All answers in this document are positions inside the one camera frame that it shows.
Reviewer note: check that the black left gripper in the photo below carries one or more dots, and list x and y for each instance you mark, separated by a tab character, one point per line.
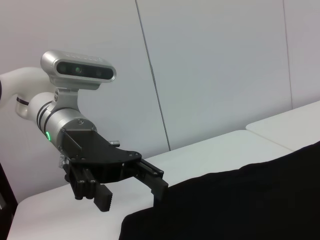
87	147

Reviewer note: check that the black t-shirt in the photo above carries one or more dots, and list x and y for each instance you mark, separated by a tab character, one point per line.
225	205

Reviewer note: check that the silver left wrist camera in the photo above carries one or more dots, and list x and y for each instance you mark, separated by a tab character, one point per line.
77	67

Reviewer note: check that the black robot torso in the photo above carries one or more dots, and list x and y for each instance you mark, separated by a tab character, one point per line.
6	200

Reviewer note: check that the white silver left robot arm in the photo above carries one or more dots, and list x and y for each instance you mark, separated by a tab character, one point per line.
22	82

